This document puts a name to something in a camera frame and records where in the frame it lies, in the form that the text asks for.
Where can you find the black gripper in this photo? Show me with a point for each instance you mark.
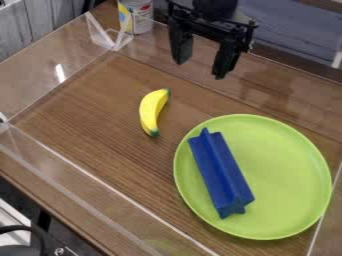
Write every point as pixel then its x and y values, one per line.
pixel 215 20

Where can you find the yellow toy banana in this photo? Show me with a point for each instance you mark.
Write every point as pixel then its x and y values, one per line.
pixel 150 108

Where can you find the green round plate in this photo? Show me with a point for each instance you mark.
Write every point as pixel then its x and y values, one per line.
pixel 283 168

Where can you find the white labelled canister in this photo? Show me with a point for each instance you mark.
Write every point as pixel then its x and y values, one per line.
pixel 135 15

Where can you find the blue plastic block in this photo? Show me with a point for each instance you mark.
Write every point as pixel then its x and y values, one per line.
pixel 224 181

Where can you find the clear acrylic corner bracket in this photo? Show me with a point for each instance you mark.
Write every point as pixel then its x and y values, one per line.
pixel 109 38

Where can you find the clear acrylic front wall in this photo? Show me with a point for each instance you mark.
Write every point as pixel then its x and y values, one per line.
pixel 113 222

